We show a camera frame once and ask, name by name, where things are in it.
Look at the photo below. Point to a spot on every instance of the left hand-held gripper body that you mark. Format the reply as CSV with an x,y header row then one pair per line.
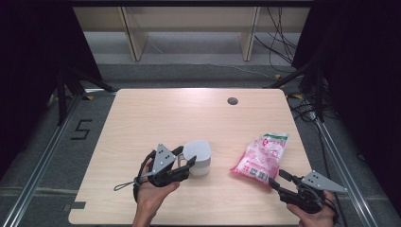
x,y
162,160

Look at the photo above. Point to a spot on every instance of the white lidded plastic pitcher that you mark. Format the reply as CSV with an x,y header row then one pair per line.
x,y
200,154

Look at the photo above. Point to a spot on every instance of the beige wooden shelf unit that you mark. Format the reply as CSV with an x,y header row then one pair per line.
x,y
189,19

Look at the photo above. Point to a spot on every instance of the dark curtain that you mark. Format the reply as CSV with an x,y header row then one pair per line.
x,y
25,63
372,78

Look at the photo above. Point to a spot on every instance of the yellow floor tape piece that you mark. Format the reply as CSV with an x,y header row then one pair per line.
x,y
297,96
277,76
90,98

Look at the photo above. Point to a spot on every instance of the black table edge bracket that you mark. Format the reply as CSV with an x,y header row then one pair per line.
x,y
75,206

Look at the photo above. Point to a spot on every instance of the person's left hand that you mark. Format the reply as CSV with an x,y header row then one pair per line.
x,y
151,198

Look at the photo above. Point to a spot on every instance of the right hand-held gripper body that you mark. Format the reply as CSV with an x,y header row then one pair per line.
x,y
318,182

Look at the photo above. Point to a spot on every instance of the metal floor rail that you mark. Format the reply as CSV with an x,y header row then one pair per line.
x,y
38,170
343,164

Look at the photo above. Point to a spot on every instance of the person's right hand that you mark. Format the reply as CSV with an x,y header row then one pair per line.
x,y
315,220

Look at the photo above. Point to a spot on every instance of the pink and white snack bag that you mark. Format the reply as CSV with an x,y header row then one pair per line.
x,y
263,156

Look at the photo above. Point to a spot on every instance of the black metal stand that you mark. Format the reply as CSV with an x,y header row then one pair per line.
x,y
62,101
320,94

